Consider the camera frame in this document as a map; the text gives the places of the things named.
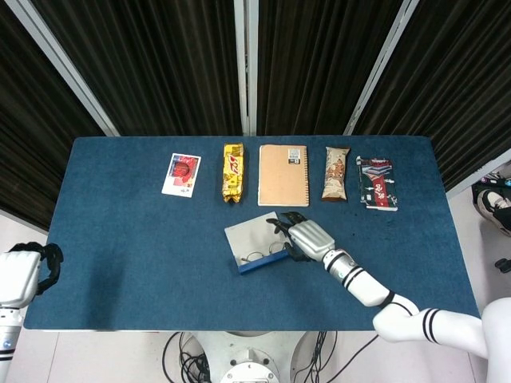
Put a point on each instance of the blue felt table mat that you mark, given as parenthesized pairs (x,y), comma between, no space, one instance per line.
(159,259)

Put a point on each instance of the black pleated curtain panel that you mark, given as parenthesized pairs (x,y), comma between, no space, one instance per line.
(159,60)
(315,60)
(459,88)
(28,139)

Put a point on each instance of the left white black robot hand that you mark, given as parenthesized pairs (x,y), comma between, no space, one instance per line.
(18,279)

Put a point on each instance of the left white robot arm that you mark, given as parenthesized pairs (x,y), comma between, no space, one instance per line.
(8,327)

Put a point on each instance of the white red picture card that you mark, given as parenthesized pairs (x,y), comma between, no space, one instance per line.
(181,175)

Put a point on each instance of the dark patterned red packet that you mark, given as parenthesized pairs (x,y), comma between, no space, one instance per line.
(377,185)

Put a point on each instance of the white partition bottom rail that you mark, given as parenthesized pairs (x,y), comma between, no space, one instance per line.
(453,191)

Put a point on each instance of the white black sneaker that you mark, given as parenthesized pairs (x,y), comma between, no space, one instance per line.
(493,205)

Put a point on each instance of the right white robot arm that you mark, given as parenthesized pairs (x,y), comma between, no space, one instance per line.
(367,287)

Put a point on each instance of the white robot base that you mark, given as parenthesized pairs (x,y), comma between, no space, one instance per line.
(249,359)

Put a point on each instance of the thin metal-framed eyeglasses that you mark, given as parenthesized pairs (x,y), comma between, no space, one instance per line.
(275,246)

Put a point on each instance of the yellow snack packet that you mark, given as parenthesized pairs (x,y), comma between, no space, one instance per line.
(233,173)

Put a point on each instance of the blue glasses case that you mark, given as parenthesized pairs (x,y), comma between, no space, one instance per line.
(249,235)

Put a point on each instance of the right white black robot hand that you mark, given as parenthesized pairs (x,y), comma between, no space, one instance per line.
(311,239)

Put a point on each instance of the white partition post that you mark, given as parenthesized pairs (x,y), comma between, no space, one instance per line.
(379,68)
(245,64)
(66,64)

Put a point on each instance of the black caster wheel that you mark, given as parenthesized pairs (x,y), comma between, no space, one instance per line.
(504,265)

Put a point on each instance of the brown snack bar wrapper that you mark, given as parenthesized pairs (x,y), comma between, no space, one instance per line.
(335,175)

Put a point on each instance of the brown spiral notebook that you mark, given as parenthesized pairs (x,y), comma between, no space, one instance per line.
(281,179)

